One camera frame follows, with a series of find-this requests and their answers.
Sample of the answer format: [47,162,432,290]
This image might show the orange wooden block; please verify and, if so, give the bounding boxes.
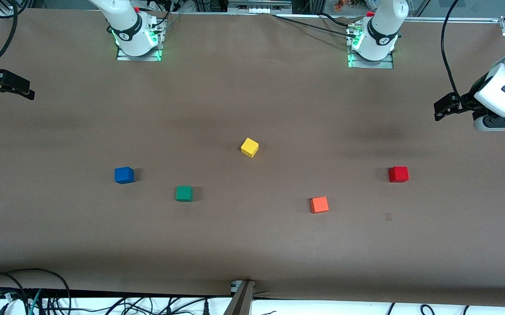
[310,196,330,214]

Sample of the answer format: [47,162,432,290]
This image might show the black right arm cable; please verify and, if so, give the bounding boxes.
[0,0,19,65]

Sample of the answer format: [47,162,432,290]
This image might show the green wooden block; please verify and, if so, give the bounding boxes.
[175,185,194,203]

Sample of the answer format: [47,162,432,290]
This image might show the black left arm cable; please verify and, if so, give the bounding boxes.
[440,0,461,98]

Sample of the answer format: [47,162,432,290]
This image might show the yellow wooden block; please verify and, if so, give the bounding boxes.
[240,137,260,158]

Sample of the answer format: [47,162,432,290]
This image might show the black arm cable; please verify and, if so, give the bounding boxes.
[0,0,19,65]
[440,0,461,98]

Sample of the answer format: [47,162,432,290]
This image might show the blue wooden block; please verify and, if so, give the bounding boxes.
[115,167,135,185]

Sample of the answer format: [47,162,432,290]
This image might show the long looped black cable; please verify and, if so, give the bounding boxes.
[0,268,72,315]

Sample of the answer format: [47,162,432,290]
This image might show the red wooden block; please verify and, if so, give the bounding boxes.
[388,166,409,183]

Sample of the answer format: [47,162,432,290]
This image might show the teal cable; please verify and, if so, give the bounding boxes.
[28,289,44,315]

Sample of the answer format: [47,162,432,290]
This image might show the grey power strip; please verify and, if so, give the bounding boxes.
[228,0,293,14]

